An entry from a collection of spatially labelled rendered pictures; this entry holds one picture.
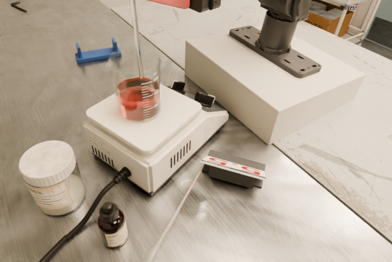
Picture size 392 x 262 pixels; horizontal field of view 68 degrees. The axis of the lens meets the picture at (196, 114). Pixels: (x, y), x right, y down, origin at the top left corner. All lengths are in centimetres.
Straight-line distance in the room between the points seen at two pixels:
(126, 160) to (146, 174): 3
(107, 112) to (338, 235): 34
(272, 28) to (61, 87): 42
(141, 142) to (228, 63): 25
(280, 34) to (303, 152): 22
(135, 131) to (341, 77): 40
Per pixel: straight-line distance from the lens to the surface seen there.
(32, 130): 56
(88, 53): 72
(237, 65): 54
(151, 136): 37
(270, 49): 59
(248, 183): 42
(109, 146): 40
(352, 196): 49
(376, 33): 344
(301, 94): 51
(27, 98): 63
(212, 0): 36
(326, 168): 50
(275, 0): 55
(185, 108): 41
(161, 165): 38
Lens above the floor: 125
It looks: 40 degrees down
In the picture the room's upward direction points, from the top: 4 degrees clockwise
